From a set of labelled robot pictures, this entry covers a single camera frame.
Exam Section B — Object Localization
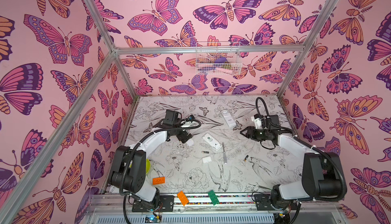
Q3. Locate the white battery cover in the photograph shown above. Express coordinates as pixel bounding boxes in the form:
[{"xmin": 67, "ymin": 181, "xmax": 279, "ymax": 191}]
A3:
[
  {"xmin": 186, "ymin": 139, "xmax": 194, "ymax": 147},
  {"xmin": 202, "ymin": 156, "xmax": 212, "ymax": 164}
]

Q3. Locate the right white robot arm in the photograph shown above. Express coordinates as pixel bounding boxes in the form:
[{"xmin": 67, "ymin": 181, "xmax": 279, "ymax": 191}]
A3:
[{"xmin": 240, "ymin": 115, "xmax": 347, "ymax": 206}]

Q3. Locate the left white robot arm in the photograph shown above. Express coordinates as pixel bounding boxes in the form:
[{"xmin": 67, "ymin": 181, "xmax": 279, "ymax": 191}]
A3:
[{"xmin": 108, "ymin": 110, "xmax": 201, "ymax": 205}]

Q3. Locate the orange brick on table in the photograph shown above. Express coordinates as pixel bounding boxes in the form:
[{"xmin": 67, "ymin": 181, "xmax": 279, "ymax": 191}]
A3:
[{"xmin": 152, "ymin": 177, "xmax": 166, "ymax": 185}]

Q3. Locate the small circuit board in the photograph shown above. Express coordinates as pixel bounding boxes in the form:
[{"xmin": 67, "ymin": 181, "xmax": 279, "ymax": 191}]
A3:
[{"xmin": 145, "ymin": 215, "xmax": 162, "ymax": 224}]

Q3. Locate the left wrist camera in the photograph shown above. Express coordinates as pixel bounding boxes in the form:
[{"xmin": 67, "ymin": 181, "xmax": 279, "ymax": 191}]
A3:
[{"xmin": 180, "ymin": 115, "xmax": 195, "ymax": 128}]

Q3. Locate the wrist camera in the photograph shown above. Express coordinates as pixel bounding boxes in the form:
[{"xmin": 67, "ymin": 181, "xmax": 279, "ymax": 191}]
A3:
[
  {"xmin": 180, "ymin": 115, "xmax": 195, "ymax": 128},
  {"xmin": 251, "ymin": 115, "xmax": 265, "ymax": 129}
]

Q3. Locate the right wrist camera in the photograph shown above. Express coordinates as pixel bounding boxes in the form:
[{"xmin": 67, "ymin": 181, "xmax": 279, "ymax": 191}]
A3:
[{"xmin": 251, "ymin": 115, "xmax": 265, "ymax": 129}]

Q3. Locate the right black corrugated cable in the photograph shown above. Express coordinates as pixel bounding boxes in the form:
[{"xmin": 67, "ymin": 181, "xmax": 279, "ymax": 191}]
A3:
[{"xmin": 255, "ymin": 97, "xmax": 348, "ymax": 202}]

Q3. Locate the orange brick on rail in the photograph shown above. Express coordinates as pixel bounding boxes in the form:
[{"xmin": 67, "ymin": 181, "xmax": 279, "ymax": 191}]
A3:
[{"xmin": 177, "ymin": 191, "xmax": 189, "ymax": 206}]

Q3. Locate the green brick on rail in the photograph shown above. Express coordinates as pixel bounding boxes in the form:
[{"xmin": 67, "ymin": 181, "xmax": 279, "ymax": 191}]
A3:
[{"xmin": 207, "ymin": 190, "xmax": 220, "ymax": 206}]

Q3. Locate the white wire basket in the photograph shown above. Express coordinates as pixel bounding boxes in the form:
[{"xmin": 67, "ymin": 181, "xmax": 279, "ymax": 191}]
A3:
[{"xmin": 194, "ymin": 44, "xmax": 242, "ymax": 76}]

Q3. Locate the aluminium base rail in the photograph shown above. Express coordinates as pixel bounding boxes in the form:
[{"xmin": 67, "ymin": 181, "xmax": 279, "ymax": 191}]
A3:
[{"xmin": 82, "ymin": 192, "xmax": 348, "ymax": 224}]

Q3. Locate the aluminium cage frame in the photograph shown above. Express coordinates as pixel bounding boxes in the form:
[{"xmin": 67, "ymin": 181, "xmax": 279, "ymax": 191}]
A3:
[{"xmin": 0, "ymin": 0, "xmax": 352, "ymax": 224}]

